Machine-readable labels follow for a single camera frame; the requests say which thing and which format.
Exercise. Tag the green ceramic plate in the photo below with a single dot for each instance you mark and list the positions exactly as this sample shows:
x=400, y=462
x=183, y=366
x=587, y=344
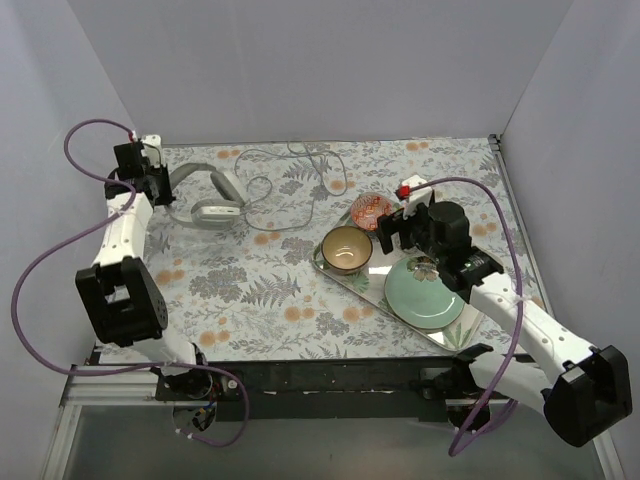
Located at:
x=416, y=294

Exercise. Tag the floral table mat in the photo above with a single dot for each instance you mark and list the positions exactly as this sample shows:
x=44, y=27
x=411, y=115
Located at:
x=269, y=251

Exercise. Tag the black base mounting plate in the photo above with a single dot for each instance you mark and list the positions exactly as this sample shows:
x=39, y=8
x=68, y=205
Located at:
x=421, y=388

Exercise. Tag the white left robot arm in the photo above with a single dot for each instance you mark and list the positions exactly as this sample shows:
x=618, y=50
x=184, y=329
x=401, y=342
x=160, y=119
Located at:
x=120, y=296

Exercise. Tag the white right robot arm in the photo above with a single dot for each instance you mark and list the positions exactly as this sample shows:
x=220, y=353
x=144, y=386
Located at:
x=581, y=390

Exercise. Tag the aluminium frame rail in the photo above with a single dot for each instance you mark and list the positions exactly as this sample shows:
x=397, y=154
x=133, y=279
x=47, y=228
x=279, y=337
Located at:
x=91, y=386

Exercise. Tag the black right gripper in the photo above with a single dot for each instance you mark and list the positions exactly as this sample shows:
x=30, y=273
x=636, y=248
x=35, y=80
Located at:
x=393, y=228

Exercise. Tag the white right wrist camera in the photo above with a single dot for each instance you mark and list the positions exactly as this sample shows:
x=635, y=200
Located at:
x=412, y=192

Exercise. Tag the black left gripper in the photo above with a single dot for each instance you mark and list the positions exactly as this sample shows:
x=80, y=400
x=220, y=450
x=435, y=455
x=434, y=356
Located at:
x=163, y=185

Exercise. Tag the red patterned small bowl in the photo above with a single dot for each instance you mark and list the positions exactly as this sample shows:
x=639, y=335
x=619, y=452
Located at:
x=367, y=208

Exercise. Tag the beige ceramic bowl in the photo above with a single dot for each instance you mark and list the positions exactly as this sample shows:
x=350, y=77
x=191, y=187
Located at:
x=346, y=249

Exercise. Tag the floral metal tray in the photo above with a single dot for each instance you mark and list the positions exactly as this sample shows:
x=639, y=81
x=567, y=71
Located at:
x=368, y=284

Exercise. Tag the white over-ear headphones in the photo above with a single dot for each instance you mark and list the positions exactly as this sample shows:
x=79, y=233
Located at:
x=211, y=214

